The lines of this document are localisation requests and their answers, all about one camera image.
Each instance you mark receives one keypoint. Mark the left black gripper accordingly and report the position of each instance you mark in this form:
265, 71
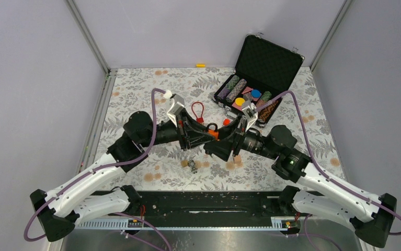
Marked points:
193, 142

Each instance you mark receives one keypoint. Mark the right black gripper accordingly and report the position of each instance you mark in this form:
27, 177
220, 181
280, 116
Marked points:
222, 148

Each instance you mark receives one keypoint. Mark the orange black padlock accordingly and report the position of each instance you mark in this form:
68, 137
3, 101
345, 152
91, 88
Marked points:
213, 129

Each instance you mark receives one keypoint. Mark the red cable padlock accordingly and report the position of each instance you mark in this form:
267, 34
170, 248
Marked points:
197, 109

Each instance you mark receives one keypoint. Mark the small brass padlock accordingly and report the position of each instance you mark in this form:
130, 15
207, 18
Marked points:
185, 163

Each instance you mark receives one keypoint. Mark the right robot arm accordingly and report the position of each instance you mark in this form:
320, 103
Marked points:
369, 215

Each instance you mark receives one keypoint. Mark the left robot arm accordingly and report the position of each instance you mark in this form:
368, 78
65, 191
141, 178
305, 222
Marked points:
61, 209

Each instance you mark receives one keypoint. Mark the tan block near keys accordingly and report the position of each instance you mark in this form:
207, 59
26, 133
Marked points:
237, 160

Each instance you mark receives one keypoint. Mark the black poker chip case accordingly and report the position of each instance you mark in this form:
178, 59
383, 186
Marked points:
267, 67

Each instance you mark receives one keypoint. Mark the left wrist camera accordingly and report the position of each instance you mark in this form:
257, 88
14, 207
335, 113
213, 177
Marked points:
174, 106

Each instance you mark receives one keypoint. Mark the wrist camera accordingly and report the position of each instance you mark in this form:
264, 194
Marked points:
250, 112
174, 106

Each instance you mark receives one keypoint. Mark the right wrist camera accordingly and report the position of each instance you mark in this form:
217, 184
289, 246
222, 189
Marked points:
250, 112

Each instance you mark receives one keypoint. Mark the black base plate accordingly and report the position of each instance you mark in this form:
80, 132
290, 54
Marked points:
210, 209

